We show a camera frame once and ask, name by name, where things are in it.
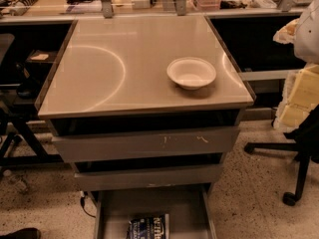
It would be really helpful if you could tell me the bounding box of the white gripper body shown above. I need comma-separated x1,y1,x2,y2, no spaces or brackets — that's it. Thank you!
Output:
273,64,319,132

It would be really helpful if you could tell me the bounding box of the blue chip bag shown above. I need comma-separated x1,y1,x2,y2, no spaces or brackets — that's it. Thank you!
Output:
126,214,169,239

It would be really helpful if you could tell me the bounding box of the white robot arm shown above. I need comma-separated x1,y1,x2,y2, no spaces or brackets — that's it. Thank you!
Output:
273,0,319,131

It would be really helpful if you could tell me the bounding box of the grey top drawer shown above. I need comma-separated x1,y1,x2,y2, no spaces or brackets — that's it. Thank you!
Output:
53,126,239,162

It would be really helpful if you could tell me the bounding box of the grey middle drawer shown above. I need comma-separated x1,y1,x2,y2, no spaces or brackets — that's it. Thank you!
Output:
75,164,222,191

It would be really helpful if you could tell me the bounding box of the grey drawer cabinet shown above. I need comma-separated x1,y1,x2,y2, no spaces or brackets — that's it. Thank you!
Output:
34,14,257,239

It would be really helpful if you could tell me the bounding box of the grey open bottom drawer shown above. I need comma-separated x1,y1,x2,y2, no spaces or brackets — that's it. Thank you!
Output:
94,185,217,239

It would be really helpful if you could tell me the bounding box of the black office chair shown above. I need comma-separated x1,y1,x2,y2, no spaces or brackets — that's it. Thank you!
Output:
244,105,319,206

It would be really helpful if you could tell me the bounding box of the white paper bowl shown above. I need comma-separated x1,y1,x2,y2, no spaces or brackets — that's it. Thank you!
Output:
166,57,216,90

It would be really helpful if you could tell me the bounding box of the clear plastic bottle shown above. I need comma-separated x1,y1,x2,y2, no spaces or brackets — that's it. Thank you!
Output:
3,169,28,194

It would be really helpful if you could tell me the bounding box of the long back workbench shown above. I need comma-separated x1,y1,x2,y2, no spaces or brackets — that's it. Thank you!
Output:
1,0,307,22

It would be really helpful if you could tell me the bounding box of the black shoe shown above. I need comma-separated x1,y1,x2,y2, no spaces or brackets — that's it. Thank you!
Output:
0,228,41,239

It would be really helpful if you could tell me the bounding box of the black cable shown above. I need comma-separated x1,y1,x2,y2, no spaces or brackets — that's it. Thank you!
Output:
79,191,97,219

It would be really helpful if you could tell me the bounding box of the black desk frame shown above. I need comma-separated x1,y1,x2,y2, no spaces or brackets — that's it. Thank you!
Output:
0,84,62,171

